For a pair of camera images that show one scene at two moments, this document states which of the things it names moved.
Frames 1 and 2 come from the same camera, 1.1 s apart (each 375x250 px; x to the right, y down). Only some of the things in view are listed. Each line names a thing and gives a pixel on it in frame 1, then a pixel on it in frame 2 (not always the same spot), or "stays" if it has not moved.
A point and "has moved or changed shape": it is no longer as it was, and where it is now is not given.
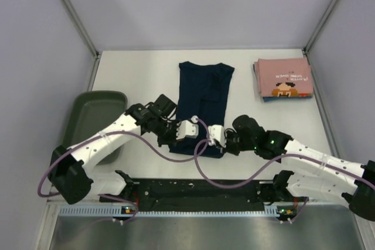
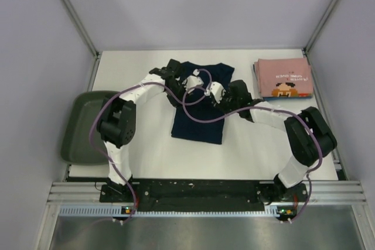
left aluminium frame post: x=75 y=16 stays
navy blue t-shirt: x=205 y=91 has moved or changed shape
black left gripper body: x=166 y=132 -> x=179 y=89
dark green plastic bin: x=90 y=111 stays
